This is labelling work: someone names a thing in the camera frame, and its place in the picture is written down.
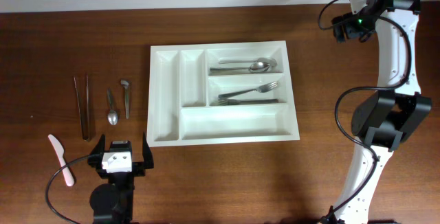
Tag large metal spoon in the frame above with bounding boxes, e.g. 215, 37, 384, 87
219, 57, 278, 67
210, 62, 271, 73

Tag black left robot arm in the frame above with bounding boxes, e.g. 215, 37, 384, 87
87, 134, 154, 223

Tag metal fork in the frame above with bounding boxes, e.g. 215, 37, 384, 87
218, 81, 279, 99
213, 98, 280, 106

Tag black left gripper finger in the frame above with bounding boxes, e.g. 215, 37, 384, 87
142, 132, 154, 169
87, 134, 105, 166

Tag long metal tongs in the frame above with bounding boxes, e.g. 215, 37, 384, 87
73, 74, 91, 142

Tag black left camera cable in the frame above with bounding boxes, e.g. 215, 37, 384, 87
45, 153, 102, 224

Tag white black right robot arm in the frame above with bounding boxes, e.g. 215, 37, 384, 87
319, 0, 432, 223

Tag small metal teaspoon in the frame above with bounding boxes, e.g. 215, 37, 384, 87
107, 89, 118, 126

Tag white plastic knife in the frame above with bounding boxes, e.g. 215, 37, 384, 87
48, 134, 75, 187

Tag white plastic cutlery tray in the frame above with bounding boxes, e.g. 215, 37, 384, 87
146, 41, 300, 147

